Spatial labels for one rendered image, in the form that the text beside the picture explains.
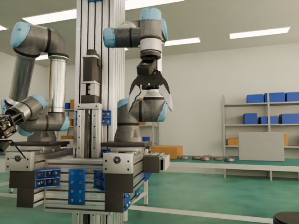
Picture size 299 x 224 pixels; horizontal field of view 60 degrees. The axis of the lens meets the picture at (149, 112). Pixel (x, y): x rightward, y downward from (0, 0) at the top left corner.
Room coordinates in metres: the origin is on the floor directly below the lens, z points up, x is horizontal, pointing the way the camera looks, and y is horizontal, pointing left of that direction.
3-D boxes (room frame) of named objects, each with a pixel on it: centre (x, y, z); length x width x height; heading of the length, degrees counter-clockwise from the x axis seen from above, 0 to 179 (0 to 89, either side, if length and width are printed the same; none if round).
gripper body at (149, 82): (0.88, -0.01, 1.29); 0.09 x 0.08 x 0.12; 170
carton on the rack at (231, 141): (6.41, -2.12, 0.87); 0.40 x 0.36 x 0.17; 162
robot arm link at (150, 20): (0.87, 0.00, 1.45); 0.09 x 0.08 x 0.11; 178
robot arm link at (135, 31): (0.97, 0.01, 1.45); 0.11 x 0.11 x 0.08; 88
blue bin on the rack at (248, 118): (6.29, -2.45, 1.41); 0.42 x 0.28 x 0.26; 163
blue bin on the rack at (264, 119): (6.17, -2.82, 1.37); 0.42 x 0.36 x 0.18; 164
